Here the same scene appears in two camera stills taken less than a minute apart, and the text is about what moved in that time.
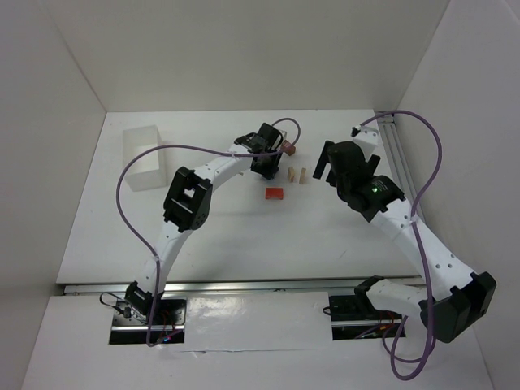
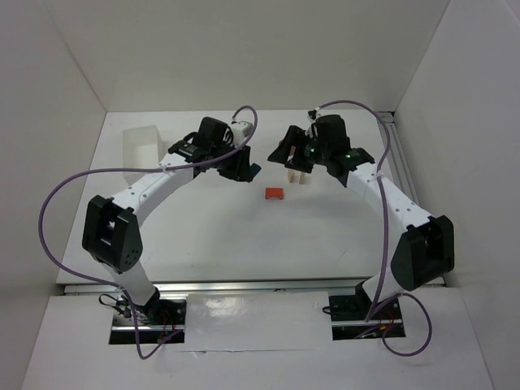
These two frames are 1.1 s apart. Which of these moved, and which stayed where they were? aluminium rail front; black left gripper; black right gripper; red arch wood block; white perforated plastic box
Moved: black right gripper; black left gripper
Stayed: white perforated plastic box; red arch wood block; aluminium rail front
